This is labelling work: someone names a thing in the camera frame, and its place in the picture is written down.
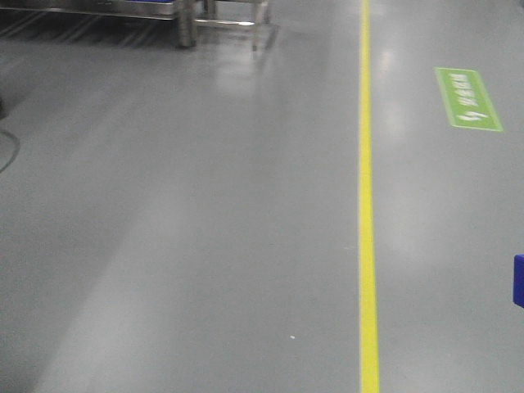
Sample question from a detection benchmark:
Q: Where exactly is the small blue parts bin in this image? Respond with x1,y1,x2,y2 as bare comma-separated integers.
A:
513,254,524,308

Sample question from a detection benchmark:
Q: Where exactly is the green floor sign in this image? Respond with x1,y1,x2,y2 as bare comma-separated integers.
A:
434,67,504,133

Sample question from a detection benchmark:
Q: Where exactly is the steel table frame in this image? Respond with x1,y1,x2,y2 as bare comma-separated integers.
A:
1,0,270,50

